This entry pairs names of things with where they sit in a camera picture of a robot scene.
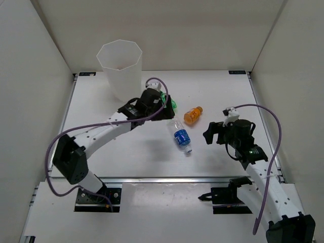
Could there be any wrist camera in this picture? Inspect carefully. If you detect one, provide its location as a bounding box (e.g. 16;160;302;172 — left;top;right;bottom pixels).
223;107;239;127
145;79;162;92

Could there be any green plastic bottle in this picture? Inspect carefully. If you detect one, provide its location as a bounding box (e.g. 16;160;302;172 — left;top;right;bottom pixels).
160;91;177;110

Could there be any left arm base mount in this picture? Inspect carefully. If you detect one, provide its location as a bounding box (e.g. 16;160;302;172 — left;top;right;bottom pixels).
74;184;122;213

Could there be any orange plastic bottle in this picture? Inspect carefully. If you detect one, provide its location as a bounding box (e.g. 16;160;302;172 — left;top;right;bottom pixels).
183;106;203;125

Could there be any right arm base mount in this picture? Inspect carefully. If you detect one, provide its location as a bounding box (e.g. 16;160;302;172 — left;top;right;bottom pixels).
198;177;253;215

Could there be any clear bottle blue label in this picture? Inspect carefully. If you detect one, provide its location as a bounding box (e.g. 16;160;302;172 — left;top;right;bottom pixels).
167;117;192;154

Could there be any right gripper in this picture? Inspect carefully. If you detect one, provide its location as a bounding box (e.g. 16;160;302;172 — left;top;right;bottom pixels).
203;119;240;148

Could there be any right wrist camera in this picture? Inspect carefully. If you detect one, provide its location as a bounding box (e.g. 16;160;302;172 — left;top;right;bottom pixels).
223;107;239;127

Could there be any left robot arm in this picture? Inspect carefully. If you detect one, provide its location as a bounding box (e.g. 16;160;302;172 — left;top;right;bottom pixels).
53;88;175;203

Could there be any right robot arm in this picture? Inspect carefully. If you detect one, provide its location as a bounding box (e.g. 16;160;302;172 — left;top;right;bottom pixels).
203;119;315;242

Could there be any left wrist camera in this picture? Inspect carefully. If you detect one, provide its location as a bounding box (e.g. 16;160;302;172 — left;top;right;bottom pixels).
145;79;162;92

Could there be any white plastic bin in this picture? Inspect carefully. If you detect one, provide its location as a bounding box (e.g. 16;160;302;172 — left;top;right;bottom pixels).
97;39;142;102

